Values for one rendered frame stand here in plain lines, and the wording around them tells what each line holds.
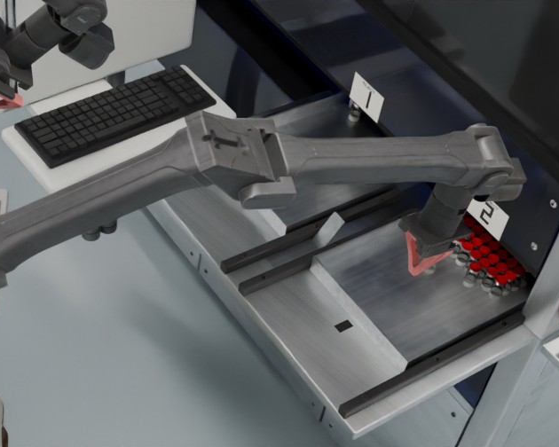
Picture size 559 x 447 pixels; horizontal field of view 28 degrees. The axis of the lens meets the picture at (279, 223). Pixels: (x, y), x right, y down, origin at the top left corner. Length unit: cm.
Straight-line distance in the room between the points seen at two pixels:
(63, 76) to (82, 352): 85
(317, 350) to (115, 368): 111
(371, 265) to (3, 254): 81
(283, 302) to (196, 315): 112
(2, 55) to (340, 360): 72
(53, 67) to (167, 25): 28
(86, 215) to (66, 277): 173
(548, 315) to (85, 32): 89
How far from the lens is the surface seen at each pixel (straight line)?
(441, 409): 229
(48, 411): 280
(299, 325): 187
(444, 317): 195
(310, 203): 207
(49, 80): 231
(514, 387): 208
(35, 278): 306
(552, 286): 190
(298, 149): 138
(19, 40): 172
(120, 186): 132
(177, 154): 129
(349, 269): 197
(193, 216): 201
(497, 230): 194
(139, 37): 239
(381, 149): 144
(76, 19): 166
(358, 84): 211
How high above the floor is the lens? 231
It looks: 45 degrees down
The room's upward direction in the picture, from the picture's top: 12 degrees clockwise
